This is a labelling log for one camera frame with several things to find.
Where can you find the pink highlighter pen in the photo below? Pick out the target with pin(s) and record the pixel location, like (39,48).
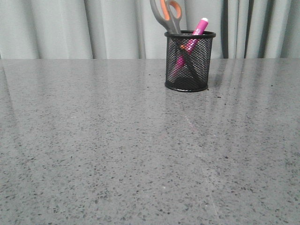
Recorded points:
(189,47)

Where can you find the grey orange scissors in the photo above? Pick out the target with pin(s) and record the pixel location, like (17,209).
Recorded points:
(170,19)

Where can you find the black mesh pen cup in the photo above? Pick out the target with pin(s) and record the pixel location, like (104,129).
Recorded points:
(200,58)

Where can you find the grey curtain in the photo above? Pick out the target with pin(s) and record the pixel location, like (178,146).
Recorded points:
(127,29)

